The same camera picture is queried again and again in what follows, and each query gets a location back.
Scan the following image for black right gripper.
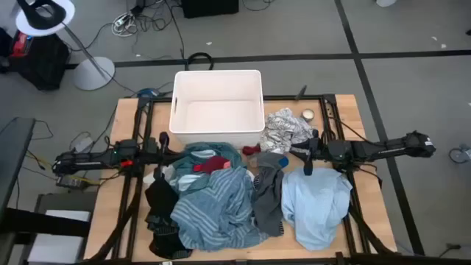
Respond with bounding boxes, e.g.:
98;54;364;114
289;128;332;177

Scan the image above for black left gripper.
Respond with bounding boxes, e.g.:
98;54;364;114
145;131;174;182

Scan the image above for teal dotted garment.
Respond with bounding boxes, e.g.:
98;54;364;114
171;141;246;192

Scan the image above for black printed garment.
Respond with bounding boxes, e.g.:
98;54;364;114
144;176;193;260

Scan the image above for maroon sock with pink toe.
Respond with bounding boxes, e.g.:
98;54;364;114
193;156;232;174

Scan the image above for dark grey boxer briefs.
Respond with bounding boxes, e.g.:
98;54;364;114
252;151;290;237

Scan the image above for light blue shirt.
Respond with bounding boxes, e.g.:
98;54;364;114
281;167;353;252

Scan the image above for small red sock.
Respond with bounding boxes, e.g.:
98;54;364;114
241;144;262;156

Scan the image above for blue striped shirt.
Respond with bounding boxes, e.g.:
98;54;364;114
171;166;269;251

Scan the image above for white cloth with grey print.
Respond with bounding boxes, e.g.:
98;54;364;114
259;107;316;155

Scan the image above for short black stick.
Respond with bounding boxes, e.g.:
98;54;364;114
294;84;308;102

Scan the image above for white plastic laundry basket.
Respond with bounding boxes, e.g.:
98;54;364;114
168;69;266;148

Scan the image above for black power brick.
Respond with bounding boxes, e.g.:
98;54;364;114
55;174;90;191

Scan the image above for grey cabinet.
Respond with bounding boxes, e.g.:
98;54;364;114
21;191;97;265

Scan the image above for white round-base floor stand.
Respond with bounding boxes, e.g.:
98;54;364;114
15;0;116;91

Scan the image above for white power strip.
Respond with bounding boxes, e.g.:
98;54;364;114
111;13;136;38

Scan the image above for black desk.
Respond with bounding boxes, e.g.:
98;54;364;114
0;116;37;218

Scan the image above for black case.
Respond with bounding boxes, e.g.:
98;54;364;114
7;32;71;91

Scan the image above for grey caster wheel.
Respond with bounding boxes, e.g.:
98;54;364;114
448;144;471;164

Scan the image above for black floor box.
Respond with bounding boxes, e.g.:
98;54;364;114
180;0;240;19

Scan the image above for black floor plug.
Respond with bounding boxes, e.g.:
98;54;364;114
437;242;462;258

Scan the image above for red box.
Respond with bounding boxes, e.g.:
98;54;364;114
10;31;33;59

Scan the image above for black headset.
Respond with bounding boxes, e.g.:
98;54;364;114
16;0;67;30

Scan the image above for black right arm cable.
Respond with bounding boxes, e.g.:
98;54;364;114
323;110;372;144

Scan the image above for black aluminium frame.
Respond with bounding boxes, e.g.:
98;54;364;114
86;93;400;265

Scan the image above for blue cable coil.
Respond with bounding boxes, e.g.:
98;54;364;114
141;87;162;99

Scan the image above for black cable loop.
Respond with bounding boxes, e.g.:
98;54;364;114
185;52;215;71

